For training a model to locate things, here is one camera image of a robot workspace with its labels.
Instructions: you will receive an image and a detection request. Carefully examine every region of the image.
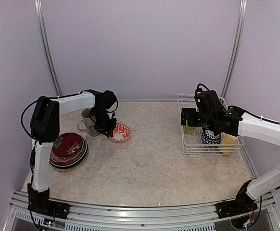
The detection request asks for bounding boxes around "aluminium frame post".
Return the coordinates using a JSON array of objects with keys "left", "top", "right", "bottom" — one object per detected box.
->
[
  {"left": 34, "top": 0, "right": 63, "bottom": 96},
  {"left": 221, "top": 0, "right": 248, "bottom": 99}
]

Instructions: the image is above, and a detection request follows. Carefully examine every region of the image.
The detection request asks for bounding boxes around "blue white patterned cup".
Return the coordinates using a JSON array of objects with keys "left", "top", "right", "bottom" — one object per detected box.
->
[{"left": 201, "top": 130, "right": 222, "bottom": 145}]

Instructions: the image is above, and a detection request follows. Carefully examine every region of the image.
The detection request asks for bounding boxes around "left aluminium frame post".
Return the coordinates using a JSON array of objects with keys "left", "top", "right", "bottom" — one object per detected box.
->
[{"left": 34, "top": 0, "right": 63, "bottom": 96}]

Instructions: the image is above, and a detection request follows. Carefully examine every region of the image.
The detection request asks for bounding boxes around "pink polka dot plate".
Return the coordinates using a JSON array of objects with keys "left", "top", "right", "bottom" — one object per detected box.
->
[{"left": 50, "top": 132, "right": 88, "bottom": 168}]

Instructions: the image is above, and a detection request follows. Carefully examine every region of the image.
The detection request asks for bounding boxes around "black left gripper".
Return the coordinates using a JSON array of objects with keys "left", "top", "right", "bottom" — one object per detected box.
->
[{"left": 92, "top": 107, "right": 117, "bottom": 137}]

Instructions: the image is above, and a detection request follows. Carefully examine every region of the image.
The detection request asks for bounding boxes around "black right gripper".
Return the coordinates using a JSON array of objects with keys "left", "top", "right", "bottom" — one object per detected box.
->
[{"left": 181, "top": 107, "right": 216, "bottom": 131}]

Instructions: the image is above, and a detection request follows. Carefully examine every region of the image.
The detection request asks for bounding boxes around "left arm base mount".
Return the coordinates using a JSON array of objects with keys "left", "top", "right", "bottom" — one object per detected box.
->
[{"left": 28, "top": 200, "right": 70, "bottom": 219}]

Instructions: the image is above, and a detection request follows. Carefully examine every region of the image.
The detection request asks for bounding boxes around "lime green bowl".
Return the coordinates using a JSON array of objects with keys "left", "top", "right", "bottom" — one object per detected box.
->
[{"left": 183, "top": 120, "right": 197, "bottom": 131}]

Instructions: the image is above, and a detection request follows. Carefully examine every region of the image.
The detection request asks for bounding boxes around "white shell pattern mug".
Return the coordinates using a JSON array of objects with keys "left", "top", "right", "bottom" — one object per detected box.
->
[{"left": 76, "top": 109, "right": 100, "bottom": 137}]

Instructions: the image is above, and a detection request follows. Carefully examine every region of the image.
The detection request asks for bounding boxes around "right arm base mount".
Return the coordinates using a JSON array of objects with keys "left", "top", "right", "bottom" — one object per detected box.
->
[{"left": 216, "top": 200, "right": 258, "bottom": 219}]

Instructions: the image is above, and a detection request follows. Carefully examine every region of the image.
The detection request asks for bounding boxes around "dark red patterned plate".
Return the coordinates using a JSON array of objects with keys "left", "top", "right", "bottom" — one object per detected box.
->
[{"left": 51, "top": 132, "right": 83, "bottom": 157}]

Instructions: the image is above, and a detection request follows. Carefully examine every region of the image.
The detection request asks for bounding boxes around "white wire dish rack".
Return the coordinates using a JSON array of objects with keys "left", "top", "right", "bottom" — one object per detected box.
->
[{"left": 177, "top": 93, "right": 244, "bottom": 156}]

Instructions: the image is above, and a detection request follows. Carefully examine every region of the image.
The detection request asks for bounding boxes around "pale yellow cup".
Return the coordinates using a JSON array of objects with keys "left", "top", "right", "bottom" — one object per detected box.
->
[{"left": 219, "top": 133, "right": 238, "bottom": 155}]

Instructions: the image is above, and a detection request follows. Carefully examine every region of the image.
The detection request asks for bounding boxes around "black striped rim plate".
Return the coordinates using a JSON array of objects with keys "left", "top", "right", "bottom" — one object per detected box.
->
[{"left": 49, "top": 137, "right": 89, "bottom": 169}]

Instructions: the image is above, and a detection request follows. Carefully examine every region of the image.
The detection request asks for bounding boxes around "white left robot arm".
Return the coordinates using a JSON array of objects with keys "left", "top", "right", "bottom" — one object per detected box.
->
[{"left": 25, "top": 90, "right": 118, "bottom": 214}]

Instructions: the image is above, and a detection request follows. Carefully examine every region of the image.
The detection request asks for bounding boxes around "right aluminium frame post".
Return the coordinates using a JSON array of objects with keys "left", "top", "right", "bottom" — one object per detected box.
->
[{"left": 221, "top": 0, "right": 248, "bottom": 99}]

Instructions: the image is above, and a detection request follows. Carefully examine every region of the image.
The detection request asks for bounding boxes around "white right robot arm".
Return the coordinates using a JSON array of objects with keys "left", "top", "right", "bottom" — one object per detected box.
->
[{"left": 180, "top": 83, "right": 280, "bottom": 214}]

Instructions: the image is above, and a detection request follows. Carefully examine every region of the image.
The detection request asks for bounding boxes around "red white floral bowl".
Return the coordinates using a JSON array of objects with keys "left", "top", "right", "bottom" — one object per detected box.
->
[{"left": 110, "top": 123, "right": 131, "bottom": 143}]

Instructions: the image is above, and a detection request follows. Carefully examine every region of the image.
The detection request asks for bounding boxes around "front aluminium rail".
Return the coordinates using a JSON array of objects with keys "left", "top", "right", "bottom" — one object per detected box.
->
[{"left": 9, "top": 197, "right": 280, "bottom": 231}]

